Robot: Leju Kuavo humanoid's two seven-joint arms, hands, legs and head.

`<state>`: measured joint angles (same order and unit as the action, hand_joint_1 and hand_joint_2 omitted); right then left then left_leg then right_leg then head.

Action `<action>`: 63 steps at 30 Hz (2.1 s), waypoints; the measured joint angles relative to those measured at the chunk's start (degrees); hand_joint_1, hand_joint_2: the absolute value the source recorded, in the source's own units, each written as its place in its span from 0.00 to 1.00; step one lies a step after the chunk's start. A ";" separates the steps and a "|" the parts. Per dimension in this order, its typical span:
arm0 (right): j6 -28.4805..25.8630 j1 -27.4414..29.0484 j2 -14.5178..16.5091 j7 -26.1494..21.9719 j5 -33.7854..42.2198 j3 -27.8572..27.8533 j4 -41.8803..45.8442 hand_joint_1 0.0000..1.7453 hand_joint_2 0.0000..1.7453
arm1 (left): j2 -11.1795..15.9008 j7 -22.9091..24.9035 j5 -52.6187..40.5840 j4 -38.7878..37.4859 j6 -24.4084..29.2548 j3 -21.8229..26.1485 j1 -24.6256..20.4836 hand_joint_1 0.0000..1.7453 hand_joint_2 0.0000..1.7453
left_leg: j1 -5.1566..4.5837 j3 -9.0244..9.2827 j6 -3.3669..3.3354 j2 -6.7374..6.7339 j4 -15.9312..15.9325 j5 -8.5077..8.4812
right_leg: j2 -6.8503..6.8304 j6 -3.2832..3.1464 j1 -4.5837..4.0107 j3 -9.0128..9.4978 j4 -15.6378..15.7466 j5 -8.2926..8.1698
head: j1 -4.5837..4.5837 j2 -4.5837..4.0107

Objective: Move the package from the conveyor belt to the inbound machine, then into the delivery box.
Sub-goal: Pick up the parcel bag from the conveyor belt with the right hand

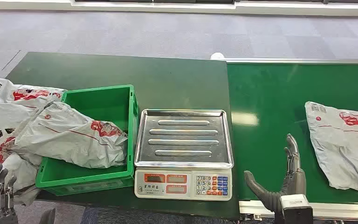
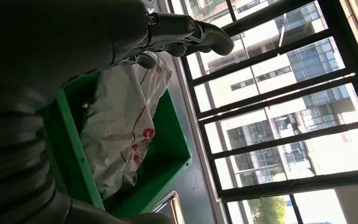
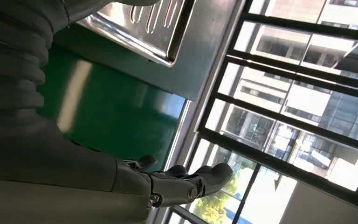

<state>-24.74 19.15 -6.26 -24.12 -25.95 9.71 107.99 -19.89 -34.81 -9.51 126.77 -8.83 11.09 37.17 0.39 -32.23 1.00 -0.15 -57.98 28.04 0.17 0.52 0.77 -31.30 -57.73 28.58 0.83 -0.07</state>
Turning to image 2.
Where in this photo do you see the crumpled grey red-print mailer bag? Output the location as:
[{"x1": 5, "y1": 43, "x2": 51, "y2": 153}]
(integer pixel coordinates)
[{"x1": 80, "y1": 51, "x2": 173, "y2": 200}]

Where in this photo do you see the green plastic crate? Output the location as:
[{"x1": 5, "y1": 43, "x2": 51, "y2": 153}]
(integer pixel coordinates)
[{"x1": 38, "y1": 71, "x2": 193, "y2": 218}]

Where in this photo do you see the white window sill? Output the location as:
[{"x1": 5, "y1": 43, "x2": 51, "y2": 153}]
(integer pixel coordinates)
[{"x1": 163, "y1": 0, "x2": 229, "y2": 224}]

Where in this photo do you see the electronic scale with steel tray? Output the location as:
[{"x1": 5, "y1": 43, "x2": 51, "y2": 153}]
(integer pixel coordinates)
[{"x1": 152, "y1": 191, "x2": 186, "y2": 224}]

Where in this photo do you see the building outside window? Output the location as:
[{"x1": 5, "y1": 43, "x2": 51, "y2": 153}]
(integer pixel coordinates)
[{"x1": 185, "y1": 0, "x2": 358, "y2": 198}]

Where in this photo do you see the green tree outside window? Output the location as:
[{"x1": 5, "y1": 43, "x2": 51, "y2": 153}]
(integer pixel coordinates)
[{"x1": 248, "y1": 195, "x2": 288, "y2": 224}]

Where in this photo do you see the dark window frame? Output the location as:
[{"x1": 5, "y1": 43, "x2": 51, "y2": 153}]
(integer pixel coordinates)
[{"x1": 166, "y1": 0, "x2": 358, "y2": 224}]

